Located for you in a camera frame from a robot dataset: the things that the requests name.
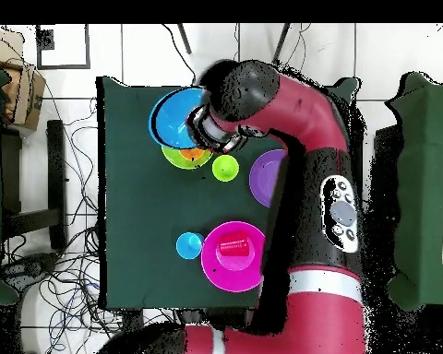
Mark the large green plastic bowl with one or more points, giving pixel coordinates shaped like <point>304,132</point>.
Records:
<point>173,158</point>

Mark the large blue plastic bowl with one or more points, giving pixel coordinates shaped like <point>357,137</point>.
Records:
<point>170,118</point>

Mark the green plastic cup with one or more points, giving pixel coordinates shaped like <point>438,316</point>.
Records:
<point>225,168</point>

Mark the grey pedestal foot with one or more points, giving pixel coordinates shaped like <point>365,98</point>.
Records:
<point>29,269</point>

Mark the black square frame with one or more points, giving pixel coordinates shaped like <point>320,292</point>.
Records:
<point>45,40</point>

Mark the black power strip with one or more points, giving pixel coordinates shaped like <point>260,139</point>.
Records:
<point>133,320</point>

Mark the purple plastic bowl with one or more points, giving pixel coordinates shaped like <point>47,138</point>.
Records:
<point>265,177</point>

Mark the black tripod leg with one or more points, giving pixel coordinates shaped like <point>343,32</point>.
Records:
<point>184,38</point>
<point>282,40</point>

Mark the dark green tablecloth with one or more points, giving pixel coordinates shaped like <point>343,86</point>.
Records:
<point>151,221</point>

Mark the cardboard box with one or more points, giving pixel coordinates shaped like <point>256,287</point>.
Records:
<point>3,48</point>
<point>27,96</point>

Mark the red plastic cup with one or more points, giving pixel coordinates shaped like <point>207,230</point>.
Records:
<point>234,246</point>

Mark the orange plastic cup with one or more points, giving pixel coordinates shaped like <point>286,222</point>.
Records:
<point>191,153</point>

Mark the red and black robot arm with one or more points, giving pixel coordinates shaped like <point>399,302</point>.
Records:
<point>306,110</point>

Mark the black metal stand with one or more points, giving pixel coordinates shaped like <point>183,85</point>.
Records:
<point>56,184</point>

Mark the blue plastic cup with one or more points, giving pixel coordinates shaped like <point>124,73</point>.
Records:
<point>188,246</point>

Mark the pink plastic bowl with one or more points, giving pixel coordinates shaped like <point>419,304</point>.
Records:
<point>236,276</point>

